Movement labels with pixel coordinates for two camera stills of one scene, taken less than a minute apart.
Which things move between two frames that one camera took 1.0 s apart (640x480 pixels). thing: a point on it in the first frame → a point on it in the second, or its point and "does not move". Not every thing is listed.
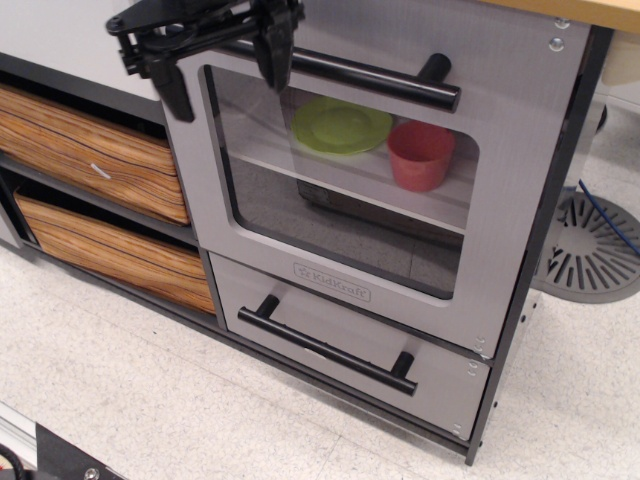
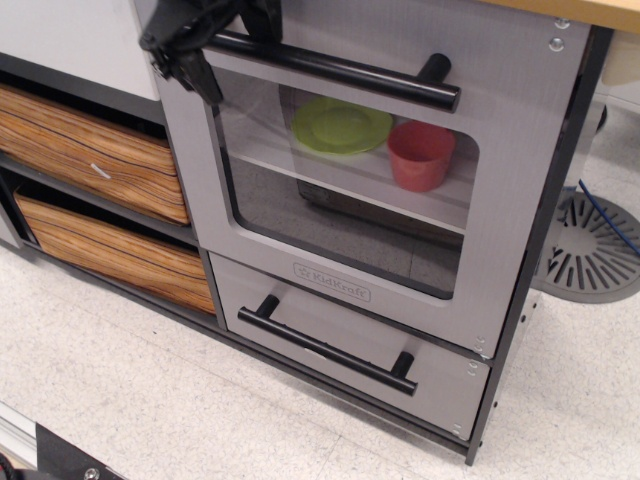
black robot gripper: (172, 28) → (185, 26)
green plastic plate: (340, 125) does not move
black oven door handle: (432, 88) does not move
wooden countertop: (620, 15) does not move
